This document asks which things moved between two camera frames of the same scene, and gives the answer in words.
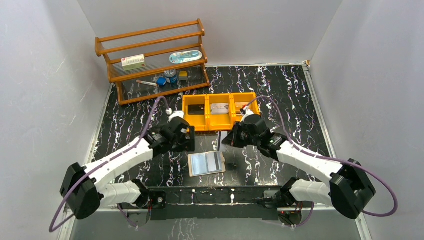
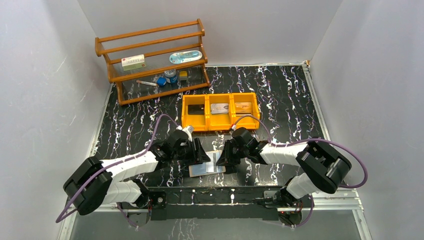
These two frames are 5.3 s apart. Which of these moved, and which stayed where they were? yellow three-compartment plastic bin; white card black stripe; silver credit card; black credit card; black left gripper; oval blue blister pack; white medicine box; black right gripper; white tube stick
Moved: white card black stripe; black right gripper; black left gripper
Stayed: yellow three-compartment plastic bin; oval blue blister pack; black credit card; white medicine box; white tube stick; silver credit card
